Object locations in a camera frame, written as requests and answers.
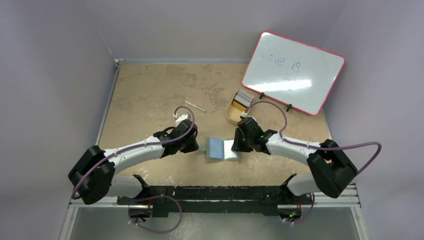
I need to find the green card holder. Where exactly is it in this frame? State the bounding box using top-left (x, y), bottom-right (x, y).
top-left (198, 137), bottom-right (241, 161)

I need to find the gold credit card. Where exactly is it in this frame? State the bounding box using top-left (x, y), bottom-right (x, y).
top-left (229, 100), bottom-right (250, 115)

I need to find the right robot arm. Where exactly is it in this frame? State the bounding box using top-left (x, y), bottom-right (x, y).
top-left (231, 117), bottom-right (359, 204)

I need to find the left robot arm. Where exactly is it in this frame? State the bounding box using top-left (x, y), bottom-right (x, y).
top-left (68, 119), bottom-right (199, 205)

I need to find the stack of cards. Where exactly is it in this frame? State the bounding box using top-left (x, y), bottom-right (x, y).
top-left (234, 89), bottom-right (255, 108)

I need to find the beige oval tray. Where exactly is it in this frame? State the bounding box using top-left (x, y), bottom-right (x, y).
top-left (225, 89), bottom-right (255, 125)

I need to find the green tipped marker pen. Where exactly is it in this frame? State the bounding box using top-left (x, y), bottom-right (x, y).
top-left (184, 100), bottom-right (207, 113)

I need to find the pink framed whiteboard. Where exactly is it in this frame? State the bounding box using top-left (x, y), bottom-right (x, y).
top-left (241, 31), bottom-right (346, 116)

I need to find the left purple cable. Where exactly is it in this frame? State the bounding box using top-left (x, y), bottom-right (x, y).
top-left (71, 105), bottom-right (196, 200)

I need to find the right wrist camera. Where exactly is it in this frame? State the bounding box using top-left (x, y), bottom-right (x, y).
top-left (240, 111), bottom-right (249, 119)

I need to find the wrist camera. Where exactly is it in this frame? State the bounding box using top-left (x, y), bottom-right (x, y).
top-left (240, 111), bottom-right (249, 119)
top-left (173, 112), bottom-right (192, 127)

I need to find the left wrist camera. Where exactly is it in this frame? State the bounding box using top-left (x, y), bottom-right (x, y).
top-left (173, 112), bottom-right (192, 127)

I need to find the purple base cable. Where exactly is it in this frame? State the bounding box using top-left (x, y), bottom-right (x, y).
top-left (127, 194), bottom-right (185, 235)

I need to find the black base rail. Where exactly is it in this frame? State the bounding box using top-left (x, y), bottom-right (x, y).
top-left (117, 175), bottom-right (313, 219)

